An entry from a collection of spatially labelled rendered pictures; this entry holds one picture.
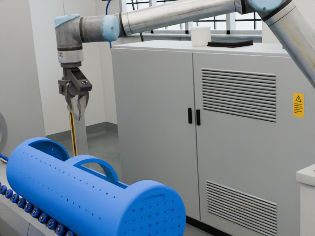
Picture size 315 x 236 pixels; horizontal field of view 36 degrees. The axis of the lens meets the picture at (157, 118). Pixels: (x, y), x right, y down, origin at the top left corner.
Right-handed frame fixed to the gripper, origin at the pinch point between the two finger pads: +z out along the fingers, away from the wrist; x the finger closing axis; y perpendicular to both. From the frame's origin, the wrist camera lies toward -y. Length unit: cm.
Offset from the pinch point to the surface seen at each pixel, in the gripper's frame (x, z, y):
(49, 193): 13.3, 26.6, 3.6
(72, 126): -30, 20, 65
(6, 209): 12, 51, 58
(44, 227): 11, 47, 19
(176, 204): -10.3, 25.2, -40.6
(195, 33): -170, -15, 121
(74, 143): -30, 29, 65
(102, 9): -276, -36, 421
